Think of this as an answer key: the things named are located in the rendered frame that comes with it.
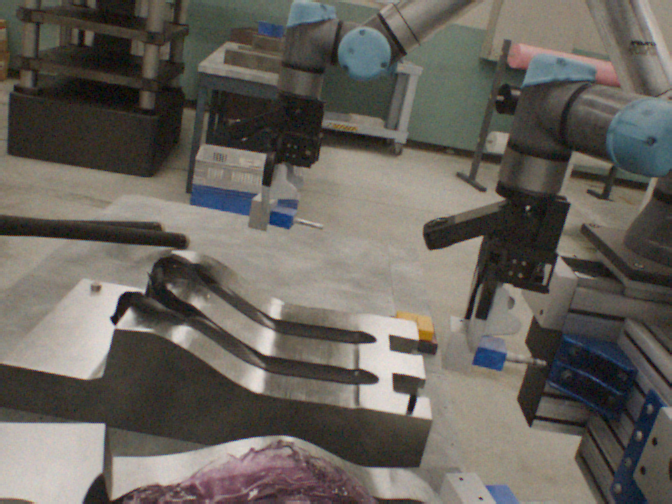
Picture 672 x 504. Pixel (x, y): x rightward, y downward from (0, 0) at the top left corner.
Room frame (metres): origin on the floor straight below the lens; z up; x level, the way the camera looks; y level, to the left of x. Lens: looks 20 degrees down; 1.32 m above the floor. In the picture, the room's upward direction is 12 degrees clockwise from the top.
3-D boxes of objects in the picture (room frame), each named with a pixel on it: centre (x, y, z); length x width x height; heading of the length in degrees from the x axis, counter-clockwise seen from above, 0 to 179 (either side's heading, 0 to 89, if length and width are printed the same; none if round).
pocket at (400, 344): (0.88, -0.12, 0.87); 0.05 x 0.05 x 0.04; 2
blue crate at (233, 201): (3.96, 0.60, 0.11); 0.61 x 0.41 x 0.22; 97
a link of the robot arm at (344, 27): (1.20, 0.02, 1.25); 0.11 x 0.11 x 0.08; 0
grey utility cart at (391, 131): (6.74, 0.15, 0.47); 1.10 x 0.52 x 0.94; 105
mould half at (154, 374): (0.82, 0.11, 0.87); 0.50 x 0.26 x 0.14; 92
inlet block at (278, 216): (1.22, 0.10, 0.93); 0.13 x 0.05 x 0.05; 84
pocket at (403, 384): (0.77, -0.12, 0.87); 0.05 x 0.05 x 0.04; 2
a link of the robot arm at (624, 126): (0.76, -0.28, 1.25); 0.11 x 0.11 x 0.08; 38
